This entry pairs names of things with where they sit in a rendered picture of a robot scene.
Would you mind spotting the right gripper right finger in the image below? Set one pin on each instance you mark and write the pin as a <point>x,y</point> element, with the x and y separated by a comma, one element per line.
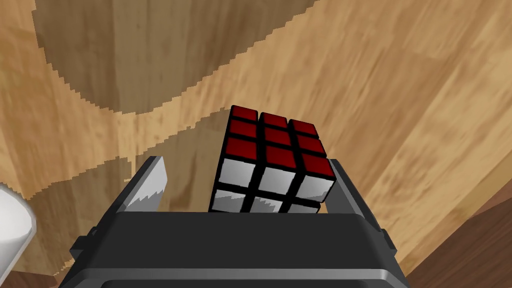
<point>344,198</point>

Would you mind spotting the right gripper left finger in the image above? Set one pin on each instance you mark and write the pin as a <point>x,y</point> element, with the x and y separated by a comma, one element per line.
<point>146,192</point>

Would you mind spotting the red and white puzzle cube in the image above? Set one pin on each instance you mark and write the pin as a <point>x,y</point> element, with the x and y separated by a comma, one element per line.
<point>276,160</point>

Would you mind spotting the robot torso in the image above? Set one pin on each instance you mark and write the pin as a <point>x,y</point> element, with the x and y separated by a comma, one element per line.
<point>14,224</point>

